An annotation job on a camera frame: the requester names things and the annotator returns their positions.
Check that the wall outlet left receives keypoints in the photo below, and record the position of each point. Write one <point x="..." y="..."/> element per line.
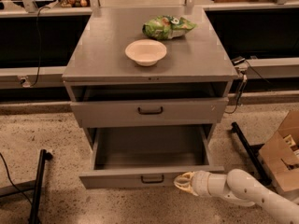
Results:
<point x="25" y="82"/>

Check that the black stand leg left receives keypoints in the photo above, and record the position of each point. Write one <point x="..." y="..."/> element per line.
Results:
<point x="44" y="156"/>

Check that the black drawer handle middle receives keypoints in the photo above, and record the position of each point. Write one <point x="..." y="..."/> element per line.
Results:
<point x="152" y="179"/>

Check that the grey metal drawer cabinet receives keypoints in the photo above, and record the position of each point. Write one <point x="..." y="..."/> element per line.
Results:
<point x="195" y="66"/>

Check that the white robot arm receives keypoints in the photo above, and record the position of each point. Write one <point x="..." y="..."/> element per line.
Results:
<point x="240" y="188"/>

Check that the brown cardboard box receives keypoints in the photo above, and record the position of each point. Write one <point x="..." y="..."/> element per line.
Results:
<point x="280" y="161"/>

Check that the black drawer handle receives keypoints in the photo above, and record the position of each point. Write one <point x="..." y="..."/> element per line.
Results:
<point x="157" y="111"/>
<point x="152" y="179"/>

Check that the grey drawer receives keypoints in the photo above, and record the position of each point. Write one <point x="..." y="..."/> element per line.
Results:
<point x="124" y="113"/>
<point x="122" y="155"/>

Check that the green chip bag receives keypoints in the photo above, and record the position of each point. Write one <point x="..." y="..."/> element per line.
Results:
<point x="167" y="27"/>

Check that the black power adapter right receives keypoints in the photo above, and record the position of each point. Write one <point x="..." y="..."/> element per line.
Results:
<point x="238" y="60"/>

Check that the black drawer handle top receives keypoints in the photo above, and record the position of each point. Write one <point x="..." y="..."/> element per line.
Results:
<point x="157" y="111"/>

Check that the grey top drawer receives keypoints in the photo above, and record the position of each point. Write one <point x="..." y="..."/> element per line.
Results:
<point x="124" y="113"/>

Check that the white paper bowl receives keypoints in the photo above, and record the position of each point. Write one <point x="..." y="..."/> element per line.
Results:
<point x="146" y="52"/>

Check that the black stand leg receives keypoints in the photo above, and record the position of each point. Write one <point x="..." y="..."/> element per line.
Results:
<point x="44" y="156"/>
<point x="253" y="154"/>

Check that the black stand leg right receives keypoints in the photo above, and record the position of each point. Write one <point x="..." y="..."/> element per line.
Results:
<point x="253" y="154"/>

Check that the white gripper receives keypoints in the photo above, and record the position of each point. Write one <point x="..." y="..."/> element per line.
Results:
<point x="200" y="181"/>

